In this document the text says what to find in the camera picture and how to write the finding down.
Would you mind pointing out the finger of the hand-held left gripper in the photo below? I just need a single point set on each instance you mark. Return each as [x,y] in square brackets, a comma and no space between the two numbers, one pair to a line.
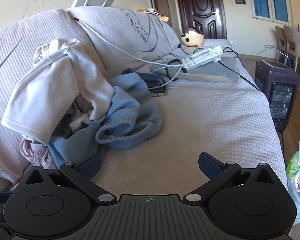
[0,197]

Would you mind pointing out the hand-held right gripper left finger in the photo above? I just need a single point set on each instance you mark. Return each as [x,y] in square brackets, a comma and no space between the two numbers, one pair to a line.
[91,166]

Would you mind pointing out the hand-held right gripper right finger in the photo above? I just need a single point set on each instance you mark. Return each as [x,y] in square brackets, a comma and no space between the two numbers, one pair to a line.
[210,166]

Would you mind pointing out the light blue top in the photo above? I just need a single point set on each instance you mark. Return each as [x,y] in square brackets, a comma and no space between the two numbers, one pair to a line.
[72,142]

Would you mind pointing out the printed cream pajama top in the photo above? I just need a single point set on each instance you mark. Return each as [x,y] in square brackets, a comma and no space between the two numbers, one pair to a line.
[79,123]

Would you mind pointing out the white sweatshirt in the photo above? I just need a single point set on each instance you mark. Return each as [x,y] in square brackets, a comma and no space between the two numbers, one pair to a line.
[47,92]

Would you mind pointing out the light blue knit sweater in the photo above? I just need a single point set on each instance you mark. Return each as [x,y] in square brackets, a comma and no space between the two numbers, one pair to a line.
[129,132]

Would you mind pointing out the pink garment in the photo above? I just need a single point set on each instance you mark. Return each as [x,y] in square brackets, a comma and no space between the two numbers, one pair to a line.
[34,152]

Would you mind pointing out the phone with green case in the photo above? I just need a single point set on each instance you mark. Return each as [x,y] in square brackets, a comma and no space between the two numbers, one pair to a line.
[160,93]

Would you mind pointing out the dark purple heater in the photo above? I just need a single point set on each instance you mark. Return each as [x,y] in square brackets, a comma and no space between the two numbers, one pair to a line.
[277,90]

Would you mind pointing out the white power strip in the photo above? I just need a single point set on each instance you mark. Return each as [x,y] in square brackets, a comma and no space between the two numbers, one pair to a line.
[205,56]

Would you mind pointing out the cream round toy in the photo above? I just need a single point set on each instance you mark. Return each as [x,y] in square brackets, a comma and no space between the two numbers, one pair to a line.
[192,38]

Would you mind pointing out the printed white back cushion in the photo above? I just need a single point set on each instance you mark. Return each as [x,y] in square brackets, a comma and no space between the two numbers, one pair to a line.
[129,35]

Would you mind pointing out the grey dining chair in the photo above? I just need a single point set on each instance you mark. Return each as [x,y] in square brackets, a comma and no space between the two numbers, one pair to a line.
[294,45]
[280,36]

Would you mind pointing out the yellow cloth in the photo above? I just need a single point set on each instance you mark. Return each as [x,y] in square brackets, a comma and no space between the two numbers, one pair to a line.
[162,17]

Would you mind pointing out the brown entrance door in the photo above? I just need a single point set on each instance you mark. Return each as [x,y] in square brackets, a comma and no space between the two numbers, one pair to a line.
[202,5]

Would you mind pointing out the window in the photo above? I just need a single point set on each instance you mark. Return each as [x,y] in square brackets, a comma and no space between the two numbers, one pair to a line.
[267,0]

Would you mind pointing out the black wall switch panel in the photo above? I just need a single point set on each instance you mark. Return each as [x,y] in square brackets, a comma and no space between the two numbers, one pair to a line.
[240,1]

